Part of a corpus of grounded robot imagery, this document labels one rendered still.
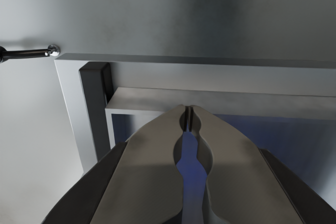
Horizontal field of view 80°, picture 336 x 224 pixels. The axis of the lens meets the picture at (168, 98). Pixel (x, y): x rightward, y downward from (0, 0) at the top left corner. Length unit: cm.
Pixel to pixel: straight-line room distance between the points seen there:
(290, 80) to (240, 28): 91
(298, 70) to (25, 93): 143
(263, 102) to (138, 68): 10
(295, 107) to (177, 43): 92
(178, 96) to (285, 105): 8
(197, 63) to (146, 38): 91
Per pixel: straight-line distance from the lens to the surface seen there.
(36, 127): 161
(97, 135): 19
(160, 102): 15
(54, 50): 125
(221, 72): 17
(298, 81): 19
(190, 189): 25
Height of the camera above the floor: 103
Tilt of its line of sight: 61 degrees down
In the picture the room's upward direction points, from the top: 174 degrees counter-clockwise
